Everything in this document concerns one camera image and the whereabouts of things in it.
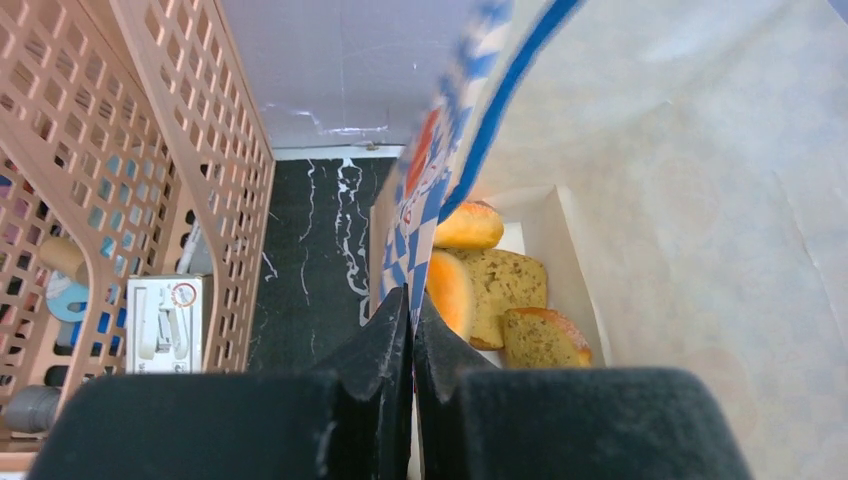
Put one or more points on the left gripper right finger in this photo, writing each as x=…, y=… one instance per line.
x=478, y=421

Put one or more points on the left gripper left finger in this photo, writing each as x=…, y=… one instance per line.
x=347, y=417

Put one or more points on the orange fake donut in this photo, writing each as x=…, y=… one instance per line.
x=450, y=289

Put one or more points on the blue checkered paper bag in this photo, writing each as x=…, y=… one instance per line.
x=680, y=168

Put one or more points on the fake crusted bread slice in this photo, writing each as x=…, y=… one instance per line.
x=538, y=338

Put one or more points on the fake herb bread slice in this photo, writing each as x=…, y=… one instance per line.
x=501, y=280

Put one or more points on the fake round bun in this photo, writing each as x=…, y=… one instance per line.
x=473, y=225

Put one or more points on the white stapler box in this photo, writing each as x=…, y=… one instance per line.
x=167, y=320

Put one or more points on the peach plastic file organizer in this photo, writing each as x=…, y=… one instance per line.
x=127, y=129

